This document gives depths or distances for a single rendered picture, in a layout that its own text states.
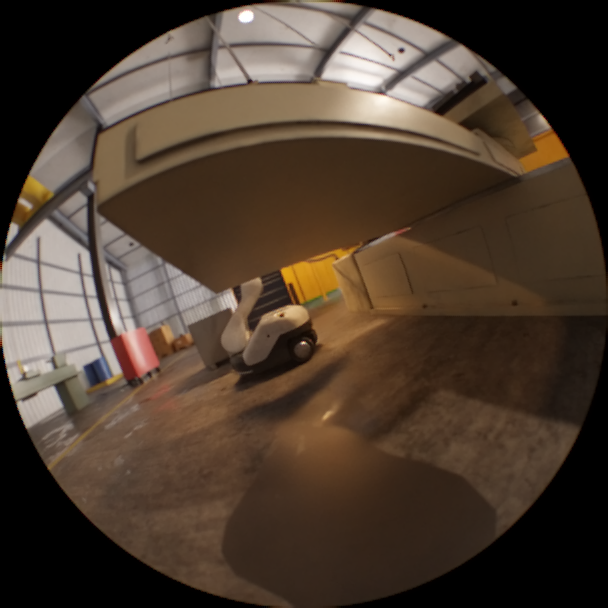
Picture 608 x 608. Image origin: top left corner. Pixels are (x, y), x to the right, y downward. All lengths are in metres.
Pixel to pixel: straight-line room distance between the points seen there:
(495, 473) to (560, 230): 0.87
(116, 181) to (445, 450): 0.70
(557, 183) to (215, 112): 1.07
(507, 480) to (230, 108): 0.69
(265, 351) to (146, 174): 1.25
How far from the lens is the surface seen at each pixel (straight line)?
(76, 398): 5.41
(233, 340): 1.51
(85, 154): 10.94
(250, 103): 0.24
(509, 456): 0.57
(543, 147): 3.50
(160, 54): 8.60
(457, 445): 0.59
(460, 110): 0.99
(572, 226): 1.07
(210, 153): 0.19
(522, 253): 1.11
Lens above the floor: 0.47
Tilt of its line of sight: 5 degrees down
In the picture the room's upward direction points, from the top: 22 degrees counter-clockwise
